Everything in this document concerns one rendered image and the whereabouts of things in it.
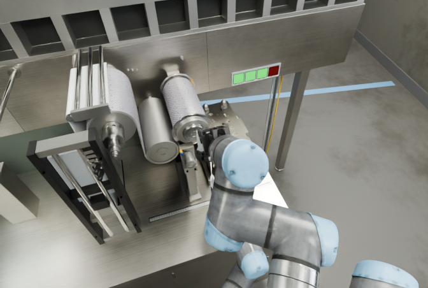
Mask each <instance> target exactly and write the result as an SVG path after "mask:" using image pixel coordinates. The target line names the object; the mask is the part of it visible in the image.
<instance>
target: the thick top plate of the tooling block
mask: <svg viewBox="0 0 428 288"><path fill-rule="evenodd" d="M226 103H227V108H226V109H221V108H220V104H221V102H219V103H214V104H209V105H208V108H209V112H208V113H205V114H206V115H207V116H208V117H209V118H210V119H211V121H212V123H213V127H216V126H221V125H222V123H227V124H229V129H230V133H231V135H232V136H235V137H238V138H241V139H244V140H249V139H248V136H247V135H246V133H245V131H244V130H243V128H242V126H241V124H240V123H239V120H238V119H237V117H236V115H235V113H234V112H233V110H232V108H231V106H230V104H229V102H228V101H226Z"/></svg>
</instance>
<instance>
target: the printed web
mask: <svg viewBox="0 0 428 288"><path fill-rule="evenodd" d="M107 77H108V94H109V104H110V105H109V106H110V109H111V112H120V113H124V114H126V115H128V116H130V117H131V118H132V119H133V120H134V121H135V123H136V127H137V130H138V134H139V138H140V141H141V145H142V148H143V152H144V155H145V157H146V152H145V146H144V141H143V135H142V131H141V124H140V120H139V114H138V109H137V106H136V102H135V99H134V94H133V91H132V87H131V83H130V80H129V79H128V77H127V76H126V75H125V74H124V73H123V72H121V71H119V70H116V69H110V68H107ZM163 95H164V99H165V102H166V106H167V109H168V113H169V116H170V119H171V123H172V126H174V125H175V123H176V122H177V121H178V120H180V119H181V118H182V117H184V116H186V115H190V114H193V113H201V114H204V115H205V112H204V110H203V107H202V106H201V103H200V101H199V98H198V96H197V94H196V92H195V90H194V87H193V85H192V83H191V82H190V81H189V80H188V79H186V78H174V79H172V80H170V81H168V83H167V84H165V86H164V88H163ZM91 121H92V119H88V120H87V130H89V124H90V122H91ZM106 150H107V152H108V154H109V156H110V159H111V161H112V163H113V165H114V167H115V169H116V171H117V173H118V175H119V177H120V179H121V181H122V183H123V185H124V179H123V172H122V161H121V160H120V157H119V156H118V158H117V159H113V158H112V157H111V155H110V151H109V149H107V148H106ZM146 159H147V158H146Z"/></svg>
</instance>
